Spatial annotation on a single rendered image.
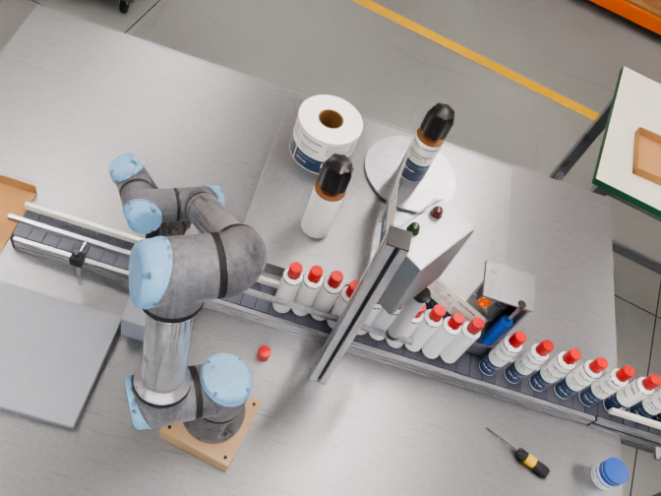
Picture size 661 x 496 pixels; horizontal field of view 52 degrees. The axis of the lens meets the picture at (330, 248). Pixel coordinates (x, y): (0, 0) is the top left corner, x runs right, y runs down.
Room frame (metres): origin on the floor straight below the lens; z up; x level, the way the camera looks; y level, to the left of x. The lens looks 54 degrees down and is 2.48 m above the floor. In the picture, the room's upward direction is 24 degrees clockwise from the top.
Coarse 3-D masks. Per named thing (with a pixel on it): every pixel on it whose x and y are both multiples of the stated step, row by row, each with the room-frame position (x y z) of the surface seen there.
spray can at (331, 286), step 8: (336, 272) 0.94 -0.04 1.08; (328, 280) 0.93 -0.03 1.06; (336, 280) 0.92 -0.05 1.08; (320, 288) 0.93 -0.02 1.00; (328, 288) 0.91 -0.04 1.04; (336, 288) 0.92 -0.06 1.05; (320, 296) 0.91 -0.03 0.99; (328, 296) 0.91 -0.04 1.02; (336, 296) 0.92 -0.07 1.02; (320, 304) 0.91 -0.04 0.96; (328, 304) 0.91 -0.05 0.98; (328, 312) 0.92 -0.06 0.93; (320, 320) 0.91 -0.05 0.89
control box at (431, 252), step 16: (432, 208) 0.91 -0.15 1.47; (448, 208) 0.93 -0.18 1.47; (400, 224) 0.85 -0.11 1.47; (432, 224) 0.87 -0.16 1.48; (448, 224) 0.89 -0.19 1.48; (464, 224) 0.91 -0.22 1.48; (416, 240) 0.82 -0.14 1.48; (432, 240) 0.84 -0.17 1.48; (448, 240) 0.85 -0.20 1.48; (464, 240) 0.89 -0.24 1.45; (416, 256) 0.79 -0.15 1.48; (432, 256) 0.80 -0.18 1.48; (448, 256) 0.86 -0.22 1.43; (400, 272) 0.77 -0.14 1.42; (416, 272) 0.76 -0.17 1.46; (432, 272) 0.83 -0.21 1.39; (400, 288) 0.77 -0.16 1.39; (416, 288) 0.80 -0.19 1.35; (384, 304) 0.77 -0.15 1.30; (400, 304) 0.78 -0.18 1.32
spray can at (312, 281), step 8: (312, 272) 0.91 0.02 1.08; (320, 272) 0.92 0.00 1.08; (304, 280) 0.91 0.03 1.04; (312, 280) 0.91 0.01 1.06; (320, 280) 0.92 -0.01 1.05; (304, 288) 0.90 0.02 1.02; (312, 288) 0.90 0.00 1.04; (296, 296) 0.91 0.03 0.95; (304, 296) 0.90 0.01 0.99; (312, 296) 0.90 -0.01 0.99; (304, 304) 0.90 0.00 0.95; (312, 304) 0.92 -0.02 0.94; (296, 312) 0.90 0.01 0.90; (304, 312) 0.90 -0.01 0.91
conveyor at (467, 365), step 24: (24, 216) 0.84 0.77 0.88; (48, 240) 0.80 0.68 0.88; (72, 240) 0.83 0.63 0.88; (120, 240) 0.89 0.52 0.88; (120, 264) 0.82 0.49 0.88; (264, 288) 0.93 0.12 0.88; (264, 312) 0.87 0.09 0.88; (288, 312) 0.90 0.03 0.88; (360, 336) 0.92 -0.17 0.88; (432, 360) 0.94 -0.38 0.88; (456, 360) 0.98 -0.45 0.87; (504, 384) 0.97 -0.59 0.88; (528, 384) 1.00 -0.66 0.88; (552, 384) 1.03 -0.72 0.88; (576, 408) 0.99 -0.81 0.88
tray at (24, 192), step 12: (0, 180) 0.93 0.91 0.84; (12, 180) 0.93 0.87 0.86; (0, 192) 0.90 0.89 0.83; (12, 192) 0.91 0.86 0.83; (24, 192) 0.93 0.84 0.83; (0, 204) 0.86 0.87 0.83; (12, 204) 0.88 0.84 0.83; (24, 204) 0.89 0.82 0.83; (0, 216) 0.83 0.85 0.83; (0, 228) 0.80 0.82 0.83; (12, 228) 0.81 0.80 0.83; (0, 240) 0.77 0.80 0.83; (0, 252) 0.74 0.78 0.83
